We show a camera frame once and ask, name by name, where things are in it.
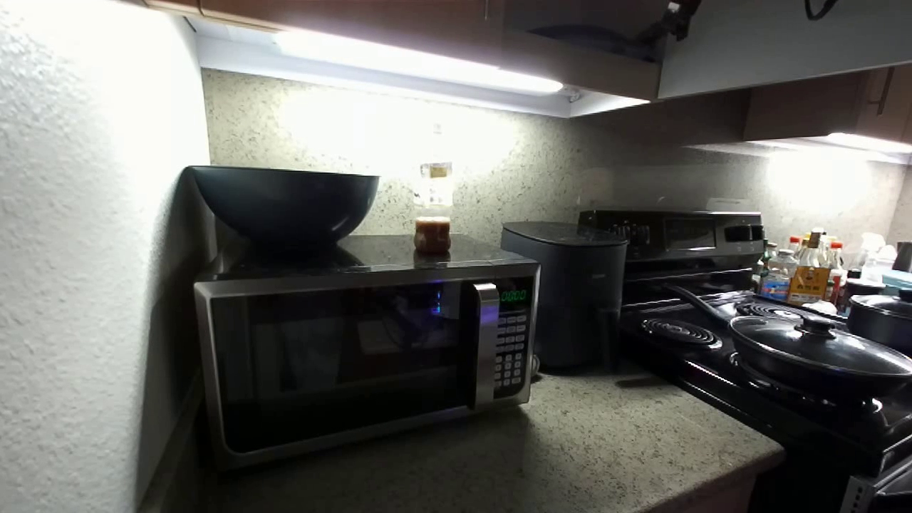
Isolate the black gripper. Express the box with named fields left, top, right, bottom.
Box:
left=654, top=0, right=708, bottom=47

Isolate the white-faced cabinet door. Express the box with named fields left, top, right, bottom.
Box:
left=655, top=0, right=912, bottom=102

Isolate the small wooden cabinet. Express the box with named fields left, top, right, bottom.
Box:
left=580, top=62, right=912, bottom=151

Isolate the short under-cabinet light strip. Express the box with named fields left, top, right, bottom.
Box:
left=690, top=129, right=912, bottom=172

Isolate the long under-cabinet light strip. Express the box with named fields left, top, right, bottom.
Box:
left=191, top=15, right=663, bottom=124

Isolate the black pan with lid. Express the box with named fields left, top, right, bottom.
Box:
left=663, top=283, right=912, bottom=393

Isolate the black kitchen stove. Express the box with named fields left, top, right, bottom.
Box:
left=576, top=206, right=912, bottom=513

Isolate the clear bottle with blue label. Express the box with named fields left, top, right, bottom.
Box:
left=755, top=233, right=799, bottom=306

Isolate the bottle with yellow label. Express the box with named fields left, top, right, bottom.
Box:
left=788, top=228, right=836, bottom=309

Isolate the black air fryer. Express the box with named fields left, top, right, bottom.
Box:
left=499, top=221, right=634, bottom=373

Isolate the bottle with red cap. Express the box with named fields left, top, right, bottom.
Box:
left=825, top=239, right=854, bottom=309

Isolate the white plastic container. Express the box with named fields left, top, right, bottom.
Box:
left=848, top=228, right=902, bottom=286

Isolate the glass jar with amber contents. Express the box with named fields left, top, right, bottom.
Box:
left=410, top=161, right=460, bottom=259

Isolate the black cooking pot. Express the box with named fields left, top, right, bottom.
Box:
left=841, top=288, right=912, bottom=350

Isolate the dark round bowl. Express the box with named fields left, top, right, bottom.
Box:
left=187, top=164, right=382, bottom=258

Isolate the stainless black microwave oven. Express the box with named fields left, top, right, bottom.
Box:
left=191, top=231, right=544, bottom=477

